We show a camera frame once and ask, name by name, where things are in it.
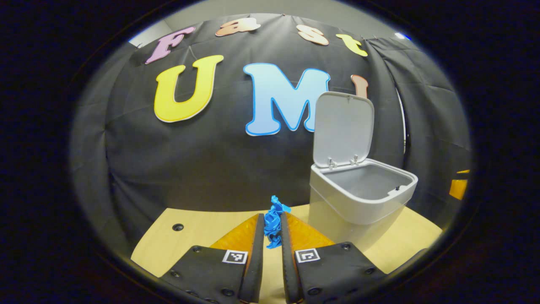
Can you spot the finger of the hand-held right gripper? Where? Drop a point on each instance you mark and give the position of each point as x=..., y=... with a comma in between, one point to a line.
x=459, y=188

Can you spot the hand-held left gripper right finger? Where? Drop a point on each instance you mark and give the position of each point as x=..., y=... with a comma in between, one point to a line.
x=287, y=261

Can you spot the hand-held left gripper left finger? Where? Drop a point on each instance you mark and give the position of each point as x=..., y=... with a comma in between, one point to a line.
x=255, y=261

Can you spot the blue paper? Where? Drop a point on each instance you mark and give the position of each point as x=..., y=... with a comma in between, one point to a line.
x=273, y=223

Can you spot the white desktop garbage bin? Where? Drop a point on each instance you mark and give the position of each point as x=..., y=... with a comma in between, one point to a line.
x=350, y=198

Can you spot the wooden desktop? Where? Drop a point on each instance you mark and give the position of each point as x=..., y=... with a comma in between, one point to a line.
x=202, y=230

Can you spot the black backdrop cloth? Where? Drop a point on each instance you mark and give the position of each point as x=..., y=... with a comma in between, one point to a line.
x=190, y=160

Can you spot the ceiling light panel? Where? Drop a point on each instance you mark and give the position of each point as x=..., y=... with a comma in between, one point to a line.
x=402, y=36

